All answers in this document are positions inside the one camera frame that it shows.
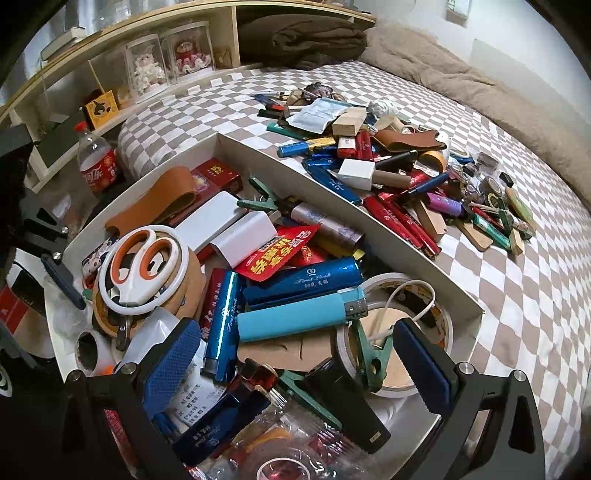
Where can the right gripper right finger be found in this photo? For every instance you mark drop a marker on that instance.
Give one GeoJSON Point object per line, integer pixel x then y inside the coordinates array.
{"type": "Point", "coordinates": [488, 428]}

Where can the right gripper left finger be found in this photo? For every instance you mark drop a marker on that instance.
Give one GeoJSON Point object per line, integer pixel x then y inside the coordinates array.
{"type": "Point", "coordinates": [136, 393]}

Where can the light blue lighter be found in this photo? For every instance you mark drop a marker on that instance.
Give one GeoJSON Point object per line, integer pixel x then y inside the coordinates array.
{"type": "Point", "coordinates": [302, 316]}

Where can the metallic blue lighter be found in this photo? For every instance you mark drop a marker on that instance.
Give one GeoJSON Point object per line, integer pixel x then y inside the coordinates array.
{"type": "Point", "coordinates": [304, 283]}

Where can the green clothes peg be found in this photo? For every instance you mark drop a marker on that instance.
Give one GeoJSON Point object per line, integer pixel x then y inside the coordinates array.
{"type": "Point", "coordinates": [373, 359]}

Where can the white orange scissors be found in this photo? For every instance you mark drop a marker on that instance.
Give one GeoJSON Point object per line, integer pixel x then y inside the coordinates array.
{"type": "Point", "coordinates": [143, 270]}

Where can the white tape roll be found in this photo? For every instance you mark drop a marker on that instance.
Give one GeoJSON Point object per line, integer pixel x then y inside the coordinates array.
{"type": "Point", "coordinates": [407, 305]}

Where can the white sorting box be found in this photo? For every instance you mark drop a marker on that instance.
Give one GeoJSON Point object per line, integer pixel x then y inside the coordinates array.
{"type": "Point", "coordinates": [425, 427]}

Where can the wooden tag board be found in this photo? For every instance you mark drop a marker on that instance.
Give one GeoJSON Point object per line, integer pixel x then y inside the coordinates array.
{"type": "Point", "coordinates": [432, 222]}

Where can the purple lighter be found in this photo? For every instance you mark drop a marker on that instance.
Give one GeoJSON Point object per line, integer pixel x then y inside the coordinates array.
{"type": "Point", "coordinates": [445, 205]}

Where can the cork coaster green frog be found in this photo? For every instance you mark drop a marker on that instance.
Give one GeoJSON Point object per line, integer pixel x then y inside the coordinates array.
{"type": "Point", "coordinates": [520, 208]}

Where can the red lighter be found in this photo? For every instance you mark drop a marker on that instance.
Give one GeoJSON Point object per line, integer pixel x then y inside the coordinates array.
{"type": "Point", "coordinates": [385, 216]}

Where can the dark washi tape roll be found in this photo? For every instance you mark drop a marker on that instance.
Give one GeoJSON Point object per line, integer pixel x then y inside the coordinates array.
{"type": "Point", "coordinates": [490, 185]}

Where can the cola bottle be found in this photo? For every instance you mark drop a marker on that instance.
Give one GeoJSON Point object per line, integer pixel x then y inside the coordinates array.
{"type": "Point", "coordinates": [96, 159]}

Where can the orange tape roll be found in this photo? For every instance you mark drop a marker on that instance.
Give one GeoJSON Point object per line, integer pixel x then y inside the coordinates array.
{"type": "Point", "coordinates": [434, 159]}

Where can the checkered bed sheet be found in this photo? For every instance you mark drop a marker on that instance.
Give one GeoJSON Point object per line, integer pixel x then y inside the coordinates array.
{"type": "Point", "coordinates": [536, 296]}

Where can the white square box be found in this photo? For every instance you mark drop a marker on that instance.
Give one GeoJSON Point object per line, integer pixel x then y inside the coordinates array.
{"type": "Point", "coordinates": [357, 174]}

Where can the light wooden block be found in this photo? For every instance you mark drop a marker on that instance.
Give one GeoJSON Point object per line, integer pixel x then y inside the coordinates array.
{"type": "Point", "coordinates": [349, 123]}

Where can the silver foil pouch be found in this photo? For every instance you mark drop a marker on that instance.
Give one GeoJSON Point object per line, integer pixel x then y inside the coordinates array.
{"type": "Point", "coordinates": [315, 118]}

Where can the beige duvet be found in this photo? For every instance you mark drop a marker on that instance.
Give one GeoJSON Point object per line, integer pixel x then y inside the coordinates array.
{"type": "Point", "coordinates": [417, 57]}

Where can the brown folded blanket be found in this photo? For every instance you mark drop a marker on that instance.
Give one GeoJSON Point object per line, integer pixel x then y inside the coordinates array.
{"type": "Point", "coordinates": [301, 41]}

